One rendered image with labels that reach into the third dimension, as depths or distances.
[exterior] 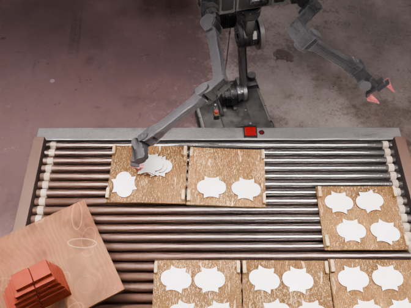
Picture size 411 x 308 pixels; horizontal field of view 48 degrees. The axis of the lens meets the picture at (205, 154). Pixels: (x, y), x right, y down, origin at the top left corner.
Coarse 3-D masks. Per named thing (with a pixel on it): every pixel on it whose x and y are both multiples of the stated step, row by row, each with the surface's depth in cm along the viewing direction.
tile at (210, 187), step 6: (204, 180) 245; (210, 180) 245; (216, 180) 245; (198, 186) 243; (204, 186) 243; (210, 186) 243; (216, 186) 243; (222, 186) 243; (204, 192) 241; (210, 192) 241; (216, 192) 241; (222, 192) 241; (204, 198) 240
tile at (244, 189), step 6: (240, 180) 245; (246, 180) 245; (252, 180) 245; (234, 186) 243; (240, 186) 243; (246, 186) 243; (252, 186) 243; (258, 186) 243; (234, 192) 241; (240, 192) 241; (246, 192) 241; (252, 192) 241; (258, 192) 241; (240, 198) 240; (246, 198) 240; (252, 198) 240
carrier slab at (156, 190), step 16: (112, 160) 252; (128, 160) 252; (176, 160) 253; (112, 176) 247; (144, 176) 247; (160, 176) 247; (176, 176) 247; (144, 192) 242; (160, 192) 242; (176, 192) 242
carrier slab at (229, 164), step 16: (192, 160) 253; (208, 160) 253; (224, 160) 253; (240, 160) 253; (256, 160) 253; (192, 176) 247; (208, 176) 247; (224, 176) 248; (240, 176) 248; (256, 176) 248; (192, 192) 242; (224, 192) 242
